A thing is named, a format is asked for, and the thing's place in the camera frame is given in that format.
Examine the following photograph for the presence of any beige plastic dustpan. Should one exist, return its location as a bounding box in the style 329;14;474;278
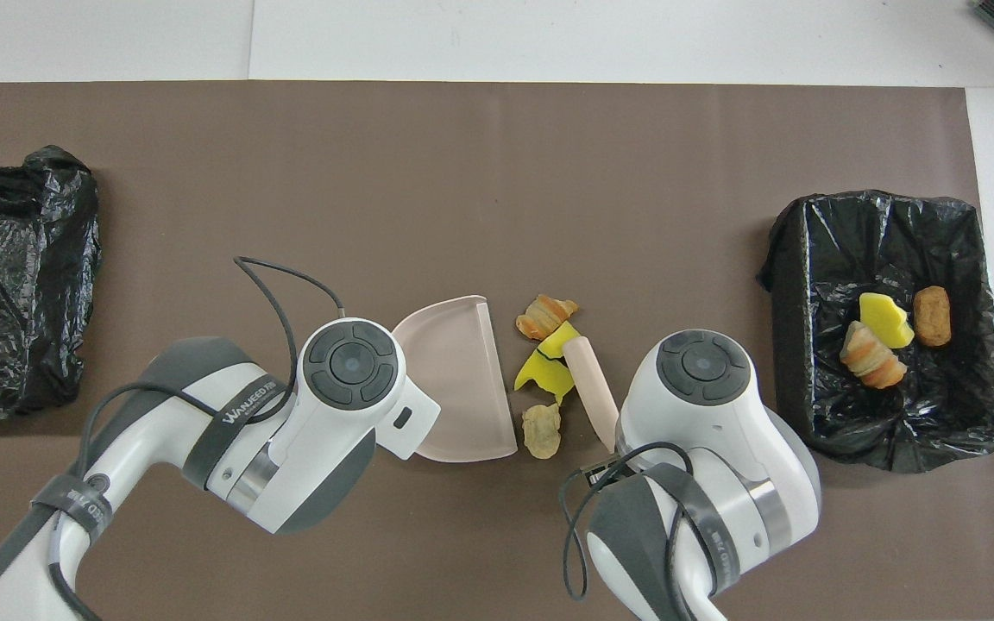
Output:
391;295;519;464

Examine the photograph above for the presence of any orange striped bread piece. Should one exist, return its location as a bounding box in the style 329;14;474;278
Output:
515;294;581;341

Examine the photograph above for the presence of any black bag lined bin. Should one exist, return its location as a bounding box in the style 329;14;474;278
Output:
0;145;103;419
758;191;994;474

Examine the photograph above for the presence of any pale torn bread piece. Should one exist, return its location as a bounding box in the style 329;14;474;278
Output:
521;402;563;460

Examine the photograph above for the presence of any yellow and green sponge piece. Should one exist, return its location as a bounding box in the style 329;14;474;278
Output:
859;292;915;350

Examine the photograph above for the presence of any brown oval bread roll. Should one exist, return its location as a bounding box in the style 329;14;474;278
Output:
912;285;953;348

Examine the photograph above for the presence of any beige hand brush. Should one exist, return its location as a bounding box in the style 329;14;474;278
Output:
565;336;620;454

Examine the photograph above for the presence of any brown paper table mat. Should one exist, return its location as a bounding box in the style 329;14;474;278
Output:
0;81;994;621

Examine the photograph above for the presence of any pale striped croissant piece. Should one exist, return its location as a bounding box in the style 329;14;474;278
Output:
840;320;909;390

